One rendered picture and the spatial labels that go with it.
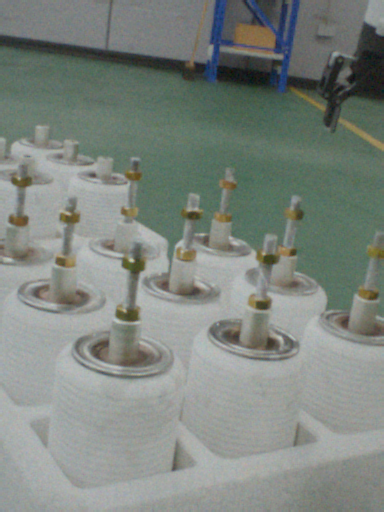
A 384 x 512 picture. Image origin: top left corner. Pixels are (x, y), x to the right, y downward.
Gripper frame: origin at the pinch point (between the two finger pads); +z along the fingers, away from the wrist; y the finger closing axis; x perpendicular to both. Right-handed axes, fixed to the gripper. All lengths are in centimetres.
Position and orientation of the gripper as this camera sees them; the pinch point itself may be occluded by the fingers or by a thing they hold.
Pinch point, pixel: (362, 130)
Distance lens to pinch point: 111.4
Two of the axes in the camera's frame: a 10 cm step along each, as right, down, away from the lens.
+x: 1.5, 5.1, -8.4
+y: -9.7, -0.7, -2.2
